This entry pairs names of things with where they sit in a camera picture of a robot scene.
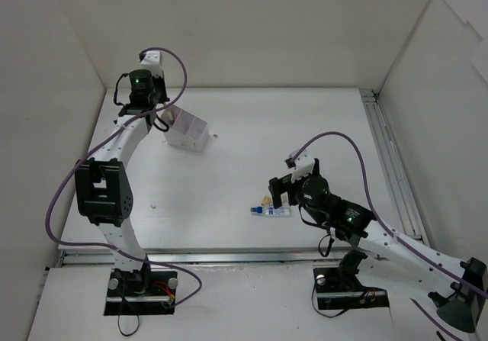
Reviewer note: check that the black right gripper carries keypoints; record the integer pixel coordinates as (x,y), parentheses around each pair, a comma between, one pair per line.
(278,184)

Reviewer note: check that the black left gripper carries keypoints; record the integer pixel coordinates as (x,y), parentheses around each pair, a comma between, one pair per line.
(161,91)

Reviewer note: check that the yellow eraser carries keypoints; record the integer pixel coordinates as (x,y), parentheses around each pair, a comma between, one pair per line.
(266,201)

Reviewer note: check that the blue white correction pen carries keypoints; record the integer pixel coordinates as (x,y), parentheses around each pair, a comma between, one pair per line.
(269,211)

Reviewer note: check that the yellow highlighter pen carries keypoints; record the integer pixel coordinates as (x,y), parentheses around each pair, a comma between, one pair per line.
(168,116)

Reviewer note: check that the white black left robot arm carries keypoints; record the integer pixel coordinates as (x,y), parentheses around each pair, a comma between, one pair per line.
(102,187)

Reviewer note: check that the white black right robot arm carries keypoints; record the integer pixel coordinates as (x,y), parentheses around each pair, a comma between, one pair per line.
(457,289)

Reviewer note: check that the white divided organizer box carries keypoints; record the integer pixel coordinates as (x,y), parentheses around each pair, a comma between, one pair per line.
(188,131)

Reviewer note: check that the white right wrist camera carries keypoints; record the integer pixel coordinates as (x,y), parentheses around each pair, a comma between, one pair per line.
(301,166)

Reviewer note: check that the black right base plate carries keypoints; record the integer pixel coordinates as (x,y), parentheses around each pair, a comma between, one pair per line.
(333,296)

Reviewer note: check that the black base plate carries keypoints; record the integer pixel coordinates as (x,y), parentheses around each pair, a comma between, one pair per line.
(333,296)
(125,297)

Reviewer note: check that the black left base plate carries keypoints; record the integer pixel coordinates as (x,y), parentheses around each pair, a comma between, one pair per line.
(125,297)

